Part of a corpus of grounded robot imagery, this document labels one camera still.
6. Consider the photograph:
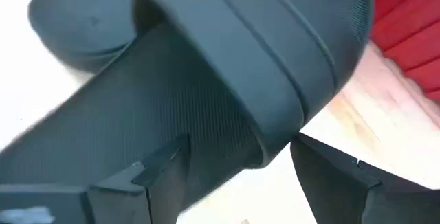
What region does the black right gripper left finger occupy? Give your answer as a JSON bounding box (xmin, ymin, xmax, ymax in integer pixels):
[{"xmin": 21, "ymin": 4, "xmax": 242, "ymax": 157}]
[{"xmin": 0, "ymin": 133, "xmax": 192, "ymax": 224}]

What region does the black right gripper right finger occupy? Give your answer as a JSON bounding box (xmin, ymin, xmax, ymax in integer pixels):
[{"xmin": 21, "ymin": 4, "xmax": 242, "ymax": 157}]
[{"xmin": 289, "ymin": 132, "xmax": 440, "ymax": 224}]

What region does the dark grey rubber slide sandal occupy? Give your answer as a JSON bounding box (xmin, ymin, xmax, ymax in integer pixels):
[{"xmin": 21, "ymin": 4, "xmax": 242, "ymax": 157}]
[{"xmin": 0, "ymin": 0, "xmax": 375, "ymax": 216}]

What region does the red plastic bin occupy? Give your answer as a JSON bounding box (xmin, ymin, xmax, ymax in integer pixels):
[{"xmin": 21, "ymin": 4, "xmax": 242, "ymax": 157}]
[{"xmin": 370, "ymin": 0, "xmax": 440, "ymax": 103}]

